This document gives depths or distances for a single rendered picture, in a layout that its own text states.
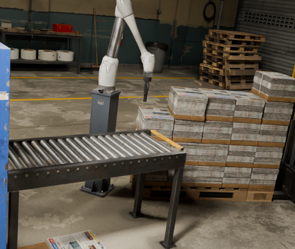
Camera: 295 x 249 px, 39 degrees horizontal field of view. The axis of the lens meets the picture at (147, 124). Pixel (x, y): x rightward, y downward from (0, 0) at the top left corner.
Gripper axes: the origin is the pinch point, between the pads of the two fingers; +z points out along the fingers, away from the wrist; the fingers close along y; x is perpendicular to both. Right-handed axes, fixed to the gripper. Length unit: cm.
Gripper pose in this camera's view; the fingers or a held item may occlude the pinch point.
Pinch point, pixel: (145, 98)
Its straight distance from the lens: 389.7
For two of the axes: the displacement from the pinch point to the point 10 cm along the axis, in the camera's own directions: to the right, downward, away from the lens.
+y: -1.8, -3.1, 9.3
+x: -9.8, -0.6, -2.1
